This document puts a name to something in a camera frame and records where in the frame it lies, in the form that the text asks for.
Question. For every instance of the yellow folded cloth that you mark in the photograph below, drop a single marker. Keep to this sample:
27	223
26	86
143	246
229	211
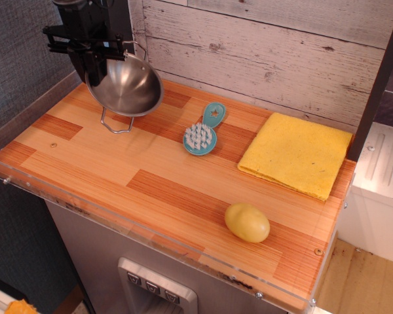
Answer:
300	155

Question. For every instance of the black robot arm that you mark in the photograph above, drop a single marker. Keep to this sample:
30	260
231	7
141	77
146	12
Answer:
86	37

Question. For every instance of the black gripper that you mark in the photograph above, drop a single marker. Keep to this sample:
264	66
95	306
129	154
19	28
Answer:
86	37

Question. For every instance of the steel colander bowl with handles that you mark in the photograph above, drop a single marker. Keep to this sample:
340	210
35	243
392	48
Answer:
131	86

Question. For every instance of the white toy appliance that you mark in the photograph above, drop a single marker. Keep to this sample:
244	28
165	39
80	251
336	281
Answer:
366	221

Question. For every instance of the dark vertical post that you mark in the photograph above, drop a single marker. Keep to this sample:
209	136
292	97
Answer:
373	102

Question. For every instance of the grey toy fridge cabinet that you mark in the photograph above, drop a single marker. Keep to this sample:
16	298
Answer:
95	250

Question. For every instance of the clear acrylic table guard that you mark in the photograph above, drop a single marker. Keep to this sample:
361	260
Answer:
145	185

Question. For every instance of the silver dispenser button panel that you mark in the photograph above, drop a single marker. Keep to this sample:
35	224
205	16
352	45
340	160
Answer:
147	291

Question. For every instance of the yellow black object at corner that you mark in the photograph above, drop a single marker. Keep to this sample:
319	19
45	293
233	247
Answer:
20	307

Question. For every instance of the yellow potato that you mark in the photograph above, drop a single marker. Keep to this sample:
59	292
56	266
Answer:
247	222

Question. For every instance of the blue brush with white bristles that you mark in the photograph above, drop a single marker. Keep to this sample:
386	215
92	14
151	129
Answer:
201	138

